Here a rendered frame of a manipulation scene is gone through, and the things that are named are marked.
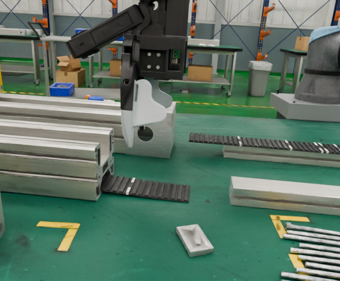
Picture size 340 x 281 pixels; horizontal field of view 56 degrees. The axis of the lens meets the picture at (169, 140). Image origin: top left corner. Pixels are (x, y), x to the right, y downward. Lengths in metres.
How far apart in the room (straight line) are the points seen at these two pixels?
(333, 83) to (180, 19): 0.77
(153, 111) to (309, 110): 0.72
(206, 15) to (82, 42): 7.79
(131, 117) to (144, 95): 0.04
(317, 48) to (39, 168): 0.89
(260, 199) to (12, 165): 0.37
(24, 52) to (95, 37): 8.59
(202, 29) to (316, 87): 7.14
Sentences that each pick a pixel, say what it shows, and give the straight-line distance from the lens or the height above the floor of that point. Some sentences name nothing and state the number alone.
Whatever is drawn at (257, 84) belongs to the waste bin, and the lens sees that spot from 5.62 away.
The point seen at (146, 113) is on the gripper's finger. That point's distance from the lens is 0.42.
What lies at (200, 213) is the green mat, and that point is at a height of 0.78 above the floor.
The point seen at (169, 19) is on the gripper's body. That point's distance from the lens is 0.43.
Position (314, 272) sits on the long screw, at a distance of 0.41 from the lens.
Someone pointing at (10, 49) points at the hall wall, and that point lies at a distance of 9.19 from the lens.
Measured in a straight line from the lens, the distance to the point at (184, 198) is 0.49.
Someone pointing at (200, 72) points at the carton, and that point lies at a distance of 5.44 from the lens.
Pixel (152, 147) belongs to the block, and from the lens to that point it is 0.64.
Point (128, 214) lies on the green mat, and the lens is 0.46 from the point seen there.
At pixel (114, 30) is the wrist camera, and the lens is 0.45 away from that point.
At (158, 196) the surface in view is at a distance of 0.49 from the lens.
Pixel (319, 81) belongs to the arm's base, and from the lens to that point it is 1.12.
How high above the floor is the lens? 1.03
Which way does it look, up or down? 20 degrees down
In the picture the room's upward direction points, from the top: 3 degrees clockwise
